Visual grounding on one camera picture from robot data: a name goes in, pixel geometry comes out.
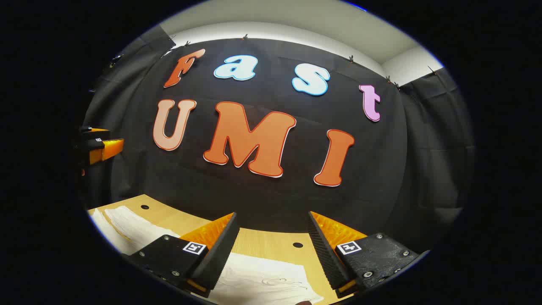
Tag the black backdrop cloth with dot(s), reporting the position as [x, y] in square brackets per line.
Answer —
[381, 190]

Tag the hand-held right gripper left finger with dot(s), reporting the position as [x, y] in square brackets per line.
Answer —
[220, 254]

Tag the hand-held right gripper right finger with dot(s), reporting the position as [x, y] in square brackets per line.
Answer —
[328, 254]

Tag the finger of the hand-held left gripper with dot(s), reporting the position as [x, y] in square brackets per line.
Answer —
[91, 144]
[95, 134]

